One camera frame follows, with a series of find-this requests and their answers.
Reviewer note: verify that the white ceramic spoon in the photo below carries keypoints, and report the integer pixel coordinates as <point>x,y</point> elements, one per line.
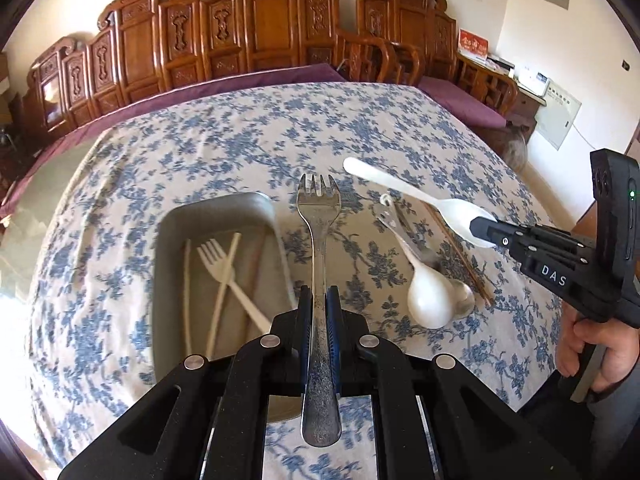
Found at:
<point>430,300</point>

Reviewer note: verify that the grey metal tray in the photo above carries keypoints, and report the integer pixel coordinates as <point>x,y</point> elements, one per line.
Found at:
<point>170,280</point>

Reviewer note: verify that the white plastic fork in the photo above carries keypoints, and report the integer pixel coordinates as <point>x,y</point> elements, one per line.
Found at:
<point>215,260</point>

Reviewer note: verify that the purple armchair cushion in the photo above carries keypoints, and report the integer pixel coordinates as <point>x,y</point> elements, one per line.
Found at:
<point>465,100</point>

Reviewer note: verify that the carved wooden armchair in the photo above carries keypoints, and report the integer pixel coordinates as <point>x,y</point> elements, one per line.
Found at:
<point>410,25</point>

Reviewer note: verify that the pale chopstick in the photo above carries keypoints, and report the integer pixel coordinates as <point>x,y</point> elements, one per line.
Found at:
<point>188,300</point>
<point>222,290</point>

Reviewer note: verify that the red desk calendar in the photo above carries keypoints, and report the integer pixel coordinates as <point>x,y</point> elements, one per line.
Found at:
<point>472,45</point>

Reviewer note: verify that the carved wooden sofa bench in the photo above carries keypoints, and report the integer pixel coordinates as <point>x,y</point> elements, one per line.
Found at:
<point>225,35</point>

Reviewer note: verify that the white router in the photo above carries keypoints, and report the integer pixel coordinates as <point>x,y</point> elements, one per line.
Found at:
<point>534,81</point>

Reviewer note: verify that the tissue box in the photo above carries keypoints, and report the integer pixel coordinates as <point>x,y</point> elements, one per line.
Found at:
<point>501,62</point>

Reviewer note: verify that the brown chopstick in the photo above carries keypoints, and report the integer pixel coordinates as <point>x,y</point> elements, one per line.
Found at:
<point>460,266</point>
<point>452,247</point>

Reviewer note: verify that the white plastic spoon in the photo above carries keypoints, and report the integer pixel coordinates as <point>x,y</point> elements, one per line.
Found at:
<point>460,212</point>

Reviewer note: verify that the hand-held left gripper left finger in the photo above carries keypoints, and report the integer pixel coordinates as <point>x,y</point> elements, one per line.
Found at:
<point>304,320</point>

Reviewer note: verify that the white electrical panel door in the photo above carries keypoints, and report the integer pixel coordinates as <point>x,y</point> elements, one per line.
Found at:
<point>557,115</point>

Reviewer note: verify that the grey feather duster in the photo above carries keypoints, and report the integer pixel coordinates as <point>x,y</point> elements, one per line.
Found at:
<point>515,150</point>

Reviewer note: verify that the metal spoon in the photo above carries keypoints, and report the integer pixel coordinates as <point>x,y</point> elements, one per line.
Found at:
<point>462,302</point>

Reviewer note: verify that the blue floral tablecloth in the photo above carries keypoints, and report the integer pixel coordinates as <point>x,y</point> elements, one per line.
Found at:
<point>200,150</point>

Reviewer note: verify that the purple sofa cushion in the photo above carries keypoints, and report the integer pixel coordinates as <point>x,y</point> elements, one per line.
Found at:
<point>150,110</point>

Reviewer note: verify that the person's right hand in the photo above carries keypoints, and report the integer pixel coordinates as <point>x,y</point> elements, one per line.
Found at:
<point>620,360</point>

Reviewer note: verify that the wooden side table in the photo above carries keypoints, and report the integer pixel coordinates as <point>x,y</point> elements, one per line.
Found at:
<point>525,105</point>

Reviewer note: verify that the metal fork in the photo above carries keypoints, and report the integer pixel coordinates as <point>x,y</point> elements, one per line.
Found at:
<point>317,240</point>

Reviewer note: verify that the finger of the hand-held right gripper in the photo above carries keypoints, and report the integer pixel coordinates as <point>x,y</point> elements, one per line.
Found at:
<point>545,270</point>
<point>500,232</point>

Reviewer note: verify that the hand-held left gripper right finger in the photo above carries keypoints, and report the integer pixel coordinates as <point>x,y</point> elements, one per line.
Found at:
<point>334,320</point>

